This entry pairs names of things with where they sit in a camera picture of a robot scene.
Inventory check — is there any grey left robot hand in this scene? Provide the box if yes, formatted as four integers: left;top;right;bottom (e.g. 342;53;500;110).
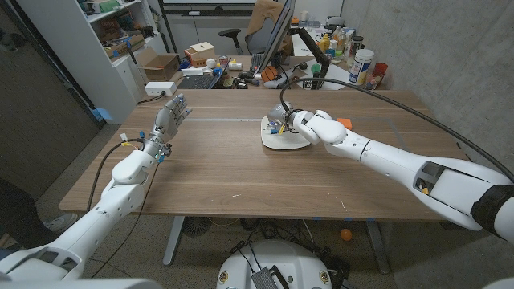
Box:
142;92;193;157

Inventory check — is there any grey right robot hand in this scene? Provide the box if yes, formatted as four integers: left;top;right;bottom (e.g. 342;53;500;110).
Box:
266;103;298;136

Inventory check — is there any white square plate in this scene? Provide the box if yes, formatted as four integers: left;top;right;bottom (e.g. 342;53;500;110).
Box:
260;115;313;151

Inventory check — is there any white power box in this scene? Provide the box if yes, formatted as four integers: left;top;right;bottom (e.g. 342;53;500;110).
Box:
144;81;177;97

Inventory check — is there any wooden office desk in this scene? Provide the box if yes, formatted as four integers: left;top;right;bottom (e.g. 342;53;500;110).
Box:
172;54;390;92

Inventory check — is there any small basketball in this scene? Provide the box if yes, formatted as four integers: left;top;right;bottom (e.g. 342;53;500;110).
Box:
261;65;279;83

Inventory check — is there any black laptop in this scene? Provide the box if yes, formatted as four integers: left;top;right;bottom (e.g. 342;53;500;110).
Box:
177;59;230;90

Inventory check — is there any open cardboard box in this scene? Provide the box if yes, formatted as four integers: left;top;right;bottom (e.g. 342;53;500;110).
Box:
135;47;182;83

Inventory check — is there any black keyboard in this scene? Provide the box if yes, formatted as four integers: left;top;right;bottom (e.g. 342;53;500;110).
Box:
249;52;266;74

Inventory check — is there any blue plastic piece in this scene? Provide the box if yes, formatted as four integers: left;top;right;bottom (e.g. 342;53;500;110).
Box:
92;106;113;122

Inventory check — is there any white paper sheet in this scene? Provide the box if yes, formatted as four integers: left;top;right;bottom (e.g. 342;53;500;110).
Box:
299;59;351;91

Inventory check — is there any cardboard box white lid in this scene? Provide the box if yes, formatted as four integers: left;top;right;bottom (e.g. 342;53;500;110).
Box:
184;41;217;68

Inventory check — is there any grey office chair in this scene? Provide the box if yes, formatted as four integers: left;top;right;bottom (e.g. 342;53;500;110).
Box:
218;18;282;56

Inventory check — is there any computer monitor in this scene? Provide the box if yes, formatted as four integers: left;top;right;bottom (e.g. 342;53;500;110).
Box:
263;0;297;75

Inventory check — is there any white canister blue label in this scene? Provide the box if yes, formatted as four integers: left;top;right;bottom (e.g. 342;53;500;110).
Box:
348;48;375;86

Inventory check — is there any dark jar black lid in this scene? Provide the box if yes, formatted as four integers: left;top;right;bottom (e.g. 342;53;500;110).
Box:
345;35;365;67

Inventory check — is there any brown jacket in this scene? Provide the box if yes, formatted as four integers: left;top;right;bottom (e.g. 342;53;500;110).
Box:
245;0;284;37

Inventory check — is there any black round fan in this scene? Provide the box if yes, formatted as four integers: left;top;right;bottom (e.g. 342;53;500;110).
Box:
182;216;213;238

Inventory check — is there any white shelf unit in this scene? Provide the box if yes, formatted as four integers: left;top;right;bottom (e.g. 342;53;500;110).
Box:
15;0;169;124

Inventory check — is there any grey table leg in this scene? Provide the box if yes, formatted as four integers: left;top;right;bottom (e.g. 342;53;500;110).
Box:
365;219;391;275
162;215;186;267

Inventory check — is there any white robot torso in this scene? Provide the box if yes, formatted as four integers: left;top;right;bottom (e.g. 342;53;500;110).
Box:
216;239;333;289

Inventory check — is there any person in dark trousers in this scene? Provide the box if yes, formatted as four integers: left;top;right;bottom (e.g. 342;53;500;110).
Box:
0;178;78;248

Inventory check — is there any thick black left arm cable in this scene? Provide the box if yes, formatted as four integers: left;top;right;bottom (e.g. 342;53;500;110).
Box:
87;138;145;212

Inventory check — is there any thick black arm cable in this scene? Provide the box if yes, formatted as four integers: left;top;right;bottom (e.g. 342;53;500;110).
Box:
87;138;145;212
279;77;514;181

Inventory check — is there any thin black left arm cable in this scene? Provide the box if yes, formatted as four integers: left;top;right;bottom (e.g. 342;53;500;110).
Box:
91;162;161;279

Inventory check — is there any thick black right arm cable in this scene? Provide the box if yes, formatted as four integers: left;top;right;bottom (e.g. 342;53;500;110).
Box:
279;77;514;181

